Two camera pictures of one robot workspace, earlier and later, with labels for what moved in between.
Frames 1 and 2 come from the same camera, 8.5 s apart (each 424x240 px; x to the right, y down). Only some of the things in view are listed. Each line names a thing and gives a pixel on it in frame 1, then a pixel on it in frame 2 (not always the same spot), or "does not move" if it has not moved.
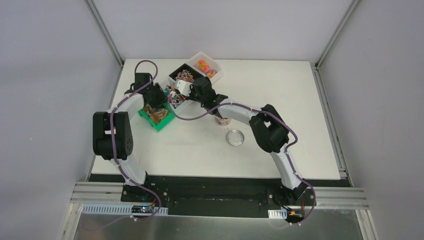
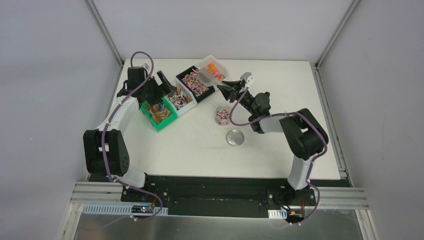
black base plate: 226,196 does not move
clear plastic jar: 223,120 does not move
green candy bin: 157,117 does not move
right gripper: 190,95 -> 229,93
